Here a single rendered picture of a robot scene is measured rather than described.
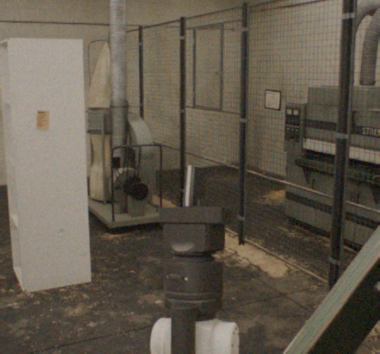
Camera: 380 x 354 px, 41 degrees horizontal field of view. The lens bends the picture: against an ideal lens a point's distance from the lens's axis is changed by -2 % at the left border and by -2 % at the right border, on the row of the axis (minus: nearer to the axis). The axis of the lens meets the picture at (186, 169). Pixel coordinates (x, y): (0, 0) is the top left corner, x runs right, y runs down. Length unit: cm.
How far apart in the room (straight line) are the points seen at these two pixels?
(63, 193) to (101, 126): 215
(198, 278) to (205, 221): 8
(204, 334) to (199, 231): 14
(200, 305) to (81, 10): 825
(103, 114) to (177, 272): 566
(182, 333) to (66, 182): 362
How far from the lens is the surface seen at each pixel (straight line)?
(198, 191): 75
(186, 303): 73
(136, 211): 586
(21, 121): 414
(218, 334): 74
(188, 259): 73
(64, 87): 419
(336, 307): 115
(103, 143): 632
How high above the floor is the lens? 178
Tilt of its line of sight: 11 degrees down
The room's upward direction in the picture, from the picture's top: straight up
